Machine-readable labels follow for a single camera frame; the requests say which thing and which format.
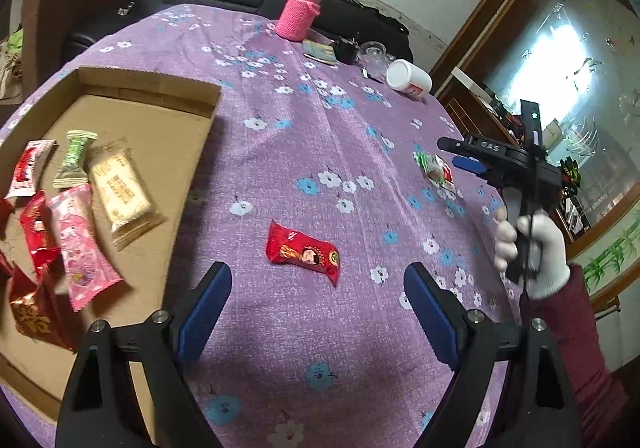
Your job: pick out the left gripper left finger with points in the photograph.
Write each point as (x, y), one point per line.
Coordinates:
(100, 406)

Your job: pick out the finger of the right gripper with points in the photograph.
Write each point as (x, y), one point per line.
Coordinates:
(469, 164)

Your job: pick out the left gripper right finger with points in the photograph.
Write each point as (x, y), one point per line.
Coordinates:
(536, 406)

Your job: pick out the clear green candy wrapper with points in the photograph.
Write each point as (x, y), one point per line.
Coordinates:
(434, 168)

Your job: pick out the dark red gold-character snack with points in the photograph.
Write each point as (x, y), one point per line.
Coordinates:
(40, 312)

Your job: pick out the pink strawberry snack packet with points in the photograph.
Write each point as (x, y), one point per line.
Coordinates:
(88, 272)

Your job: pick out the bright red snack packet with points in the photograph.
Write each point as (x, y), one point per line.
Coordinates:
(35, 221)

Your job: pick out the yellow biscuit packet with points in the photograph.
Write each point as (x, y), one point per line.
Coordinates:
(128, 206)

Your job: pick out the small red candy packet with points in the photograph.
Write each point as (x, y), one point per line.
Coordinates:
(288, 246)

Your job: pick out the dark red triangular snack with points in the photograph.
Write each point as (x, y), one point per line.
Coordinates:
(6, 209)

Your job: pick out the green white candy packet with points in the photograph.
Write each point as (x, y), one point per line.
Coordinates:
(72, 171)

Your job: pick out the white red narrow sachet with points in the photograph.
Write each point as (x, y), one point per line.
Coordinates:
(28, 169)

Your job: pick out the dark red sleeved forearm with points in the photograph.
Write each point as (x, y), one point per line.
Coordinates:
(600, 398)

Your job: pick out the white gloved right hand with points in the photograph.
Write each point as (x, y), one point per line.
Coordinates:
(548, 271)

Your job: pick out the white plastic jar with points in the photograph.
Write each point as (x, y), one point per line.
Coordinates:
(409, 79)

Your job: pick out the clear plastic cup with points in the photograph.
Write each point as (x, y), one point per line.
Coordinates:
(374, 58)

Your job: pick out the purple floral tablecloth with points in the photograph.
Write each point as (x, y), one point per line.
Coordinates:
(295, 361)

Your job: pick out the wooden cabinet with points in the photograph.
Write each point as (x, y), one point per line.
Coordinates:
(578, 60)

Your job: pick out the black small container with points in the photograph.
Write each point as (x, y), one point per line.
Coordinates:
(345, 50)

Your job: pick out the small dark booklet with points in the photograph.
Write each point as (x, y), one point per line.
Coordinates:
(323, 53)

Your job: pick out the pink knit-sleeved thermos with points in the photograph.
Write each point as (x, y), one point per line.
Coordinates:
(296, 19)

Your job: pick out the cardboard tray box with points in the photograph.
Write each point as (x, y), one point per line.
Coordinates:
(149, 133)

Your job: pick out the black leather sofa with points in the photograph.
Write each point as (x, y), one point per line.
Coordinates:
(348, 19)

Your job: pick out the clothes pile on armchair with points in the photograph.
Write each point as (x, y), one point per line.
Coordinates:
(12, 64)

